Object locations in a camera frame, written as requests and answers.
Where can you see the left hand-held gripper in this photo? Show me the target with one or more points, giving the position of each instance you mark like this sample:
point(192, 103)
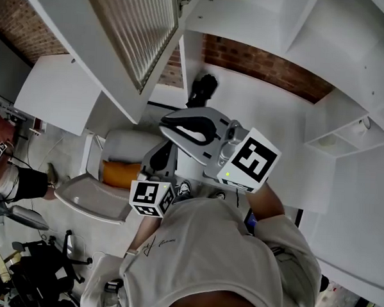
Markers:
point(148, 195)

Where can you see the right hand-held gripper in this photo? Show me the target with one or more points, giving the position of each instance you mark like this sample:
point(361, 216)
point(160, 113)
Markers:
point(252, 159)

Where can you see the white cabinet door with glass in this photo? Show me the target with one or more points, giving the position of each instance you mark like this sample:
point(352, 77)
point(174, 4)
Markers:
point(88, 48)

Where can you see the person's left forearm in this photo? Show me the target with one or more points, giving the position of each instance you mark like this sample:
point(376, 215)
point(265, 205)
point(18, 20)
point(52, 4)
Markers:
point(146, 234)

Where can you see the person's right forearm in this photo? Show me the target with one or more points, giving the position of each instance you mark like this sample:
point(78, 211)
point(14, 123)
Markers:
point(266, 205)

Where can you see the small white desk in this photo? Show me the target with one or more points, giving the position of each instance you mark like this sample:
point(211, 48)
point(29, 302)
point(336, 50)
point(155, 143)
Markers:
point(57, 91)

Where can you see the white wall cabinet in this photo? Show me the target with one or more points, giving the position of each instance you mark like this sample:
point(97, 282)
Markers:
point(329, 44)

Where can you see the grey metal cabinet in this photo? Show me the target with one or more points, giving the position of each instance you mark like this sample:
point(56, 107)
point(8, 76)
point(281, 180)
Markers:
point(7, 72)

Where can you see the person's left shoe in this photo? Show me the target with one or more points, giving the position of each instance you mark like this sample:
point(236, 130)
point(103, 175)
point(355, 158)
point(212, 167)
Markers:
point(184, 189)

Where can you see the person's shoe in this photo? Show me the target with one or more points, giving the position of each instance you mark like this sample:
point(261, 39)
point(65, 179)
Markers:
point(184, 189)
point(218, 195)

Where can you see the orange seat cushion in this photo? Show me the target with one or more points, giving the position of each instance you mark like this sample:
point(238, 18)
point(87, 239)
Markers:
point(120, 174)

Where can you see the black pouch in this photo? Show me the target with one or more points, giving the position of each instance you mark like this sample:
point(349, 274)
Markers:
point(203, 86)

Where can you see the person's right shoe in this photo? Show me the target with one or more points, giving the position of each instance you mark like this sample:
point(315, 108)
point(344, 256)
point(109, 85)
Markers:
point(218, 195)

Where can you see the white mesh chair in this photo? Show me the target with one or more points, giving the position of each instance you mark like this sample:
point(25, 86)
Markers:
point(90, 195)

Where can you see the person's white shirt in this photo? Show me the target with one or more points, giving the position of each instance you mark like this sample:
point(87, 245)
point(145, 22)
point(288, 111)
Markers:
point(212, 247)

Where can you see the grey padded seat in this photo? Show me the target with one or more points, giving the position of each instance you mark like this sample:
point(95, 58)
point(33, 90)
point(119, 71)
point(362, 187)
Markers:
point(28, 216)

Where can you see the black office chair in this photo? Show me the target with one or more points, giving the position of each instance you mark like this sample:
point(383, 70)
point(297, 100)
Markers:
point(44, 270)

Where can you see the white cup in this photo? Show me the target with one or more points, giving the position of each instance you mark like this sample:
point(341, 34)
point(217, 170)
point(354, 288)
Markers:
point(362, 124)

